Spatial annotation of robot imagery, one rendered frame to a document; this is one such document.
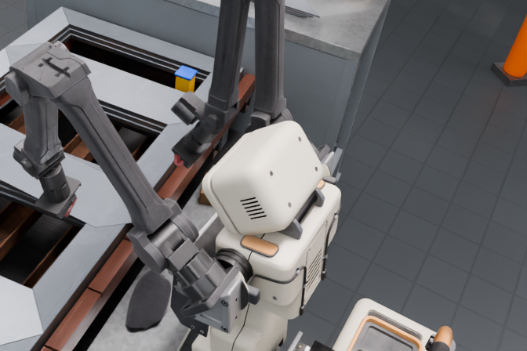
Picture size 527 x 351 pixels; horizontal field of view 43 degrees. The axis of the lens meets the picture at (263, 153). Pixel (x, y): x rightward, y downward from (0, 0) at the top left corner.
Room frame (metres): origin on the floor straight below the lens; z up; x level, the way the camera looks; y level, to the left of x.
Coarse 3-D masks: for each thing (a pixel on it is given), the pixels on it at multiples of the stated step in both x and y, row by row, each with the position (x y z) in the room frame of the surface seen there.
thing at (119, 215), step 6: (120, 204) 1.25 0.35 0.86; (114, 210) 1.23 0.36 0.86; (120, 210) 1.23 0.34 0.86; (126, 210) 1.24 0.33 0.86; (108, 216) 1.20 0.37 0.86; (114, 216) 1.21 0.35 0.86; (120, 216) 1.21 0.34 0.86; (126, 216) 1.22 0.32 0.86; (102, 222) 1.18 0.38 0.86; (108, 222) 1.18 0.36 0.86; (114, 222) 1.19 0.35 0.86; (120, 222) 1.19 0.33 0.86; (126, 222) 1.20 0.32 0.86
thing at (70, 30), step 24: (120, 48) 2.03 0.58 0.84; (120, 120) 1.65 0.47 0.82; (144, 120) 1.65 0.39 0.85; (96, 168) 1.37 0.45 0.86; (168, 168) 1.43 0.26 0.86; (0, 192) 1.24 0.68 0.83; (24, 192) 1.24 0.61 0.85; (72, 216) 1.20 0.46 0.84; (120, 240) 1.16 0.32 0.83; (96, 264) 1.05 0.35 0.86; (48, 336) 0.84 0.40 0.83
